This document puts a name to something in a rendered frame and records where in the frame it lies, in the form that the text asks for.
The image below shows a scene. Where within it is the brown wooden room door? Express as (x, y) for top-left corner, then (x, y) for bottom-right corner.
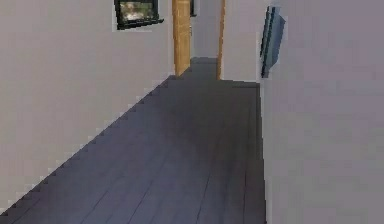
(171, 0), (192, 77)

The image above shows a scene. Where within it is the brown wooden door frame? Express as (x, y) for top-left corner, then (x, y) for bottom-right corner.
(216, 0), (227, 81)

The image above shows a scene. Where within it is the blue framed wall picture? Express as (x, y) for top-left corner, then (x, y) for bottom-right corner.
(259, 5), (287, 79)

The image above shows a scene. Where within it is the black framed wall picture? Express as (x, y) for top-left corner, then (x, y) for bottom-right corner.
(113, 0), (165, 31)

